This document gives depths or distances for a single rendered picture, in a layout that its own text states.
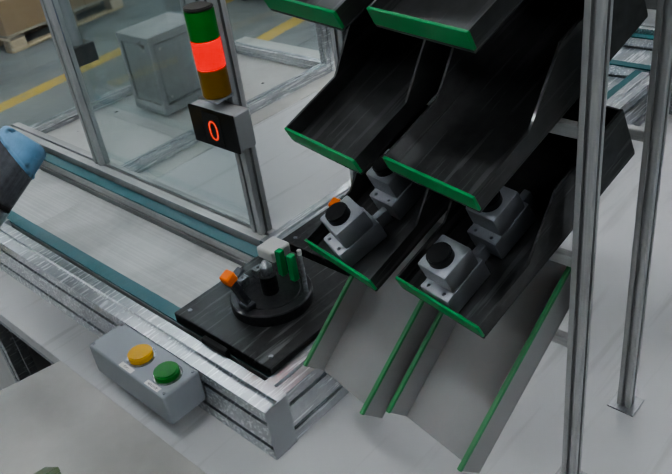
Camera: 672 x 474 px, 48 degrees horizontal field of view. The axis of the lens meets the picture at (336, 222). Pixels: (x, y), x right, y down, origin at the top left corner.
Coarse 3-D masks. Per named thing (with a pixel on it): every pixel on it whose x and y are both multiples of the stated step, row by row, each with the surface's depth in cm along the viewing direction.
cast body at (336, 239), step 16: (336, 208) 91; (352, 208) 91; (384, 208) 94; (336, 224) 90; (352, 224) 90; (368, 224) 91; (384, 224) 95; (336, 240) 93; (352, 240) 91; (368, 240) 93; (352, 256) 93
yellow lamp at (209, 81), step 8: (200, 72) 126; (208, 72) 126; (216, 72) 126; (224, 72) 127; (200, 80) 127; (208, 80) 126; (216, 80) 126; (224, 80) 127; (208, 88) 127; (216, 88) 127; (224, 88) 128; (208, 96) 128; (216, 96) 128; (224, 96) 128
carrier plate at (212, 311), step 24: (312, 264) 134; (216, 288) 132; (336, 288) 127; (192, 312) 127; (216, 312) 126; (312, 312) 123; (216, 336) 121; (240, 336) 120; (264, 336) 119; (288, 336) 118; (312, 336) 118; (264, 360) 114; (288, 360) 115
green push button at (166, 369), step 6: (162, 366) 116; (168, 366) 116; (174, 366) 116; (156, 372) 115; (162, 372) 115; (168, 372) 115; (174, 372) 114; (156, 378) 114; (162, 378) 114; (168, 378) 114; (174, 378) 114
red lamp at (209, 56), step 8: (216, 40) 124; (192, 48) 125; (200, 48) 123; (208, 48) 123; (216, 48) 124; (200, 56) 124; (208, 56) 124; (216, 56) 125; (200, 64) 125; (208, 64) 125; (216, 64) 125; (224, 64) 127
